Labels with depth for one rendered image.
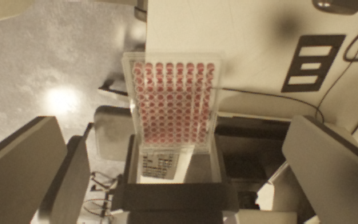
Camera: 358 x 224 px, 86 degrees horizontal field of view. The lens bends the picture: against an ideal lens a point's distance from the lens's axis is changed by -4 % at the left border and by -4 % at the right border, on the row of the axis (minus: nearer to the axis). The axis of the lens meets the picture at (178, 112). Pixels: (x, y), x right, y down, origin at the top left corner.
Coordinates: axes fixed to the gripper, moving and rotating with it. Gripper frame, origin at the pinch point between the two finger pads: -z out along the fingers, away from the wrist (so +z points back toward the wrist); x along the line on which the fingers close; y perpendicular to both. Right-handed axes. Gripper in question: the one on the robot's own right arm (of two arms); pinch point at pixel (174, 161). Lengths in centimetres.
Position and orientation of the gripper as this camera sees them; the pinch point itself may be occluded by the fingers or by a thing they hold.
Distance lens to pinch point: 22.8
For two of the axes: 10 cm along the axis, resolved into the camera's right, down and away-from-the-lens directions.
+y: 0.2, -5.8, -8.1
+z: 0.2, 8.1, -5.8
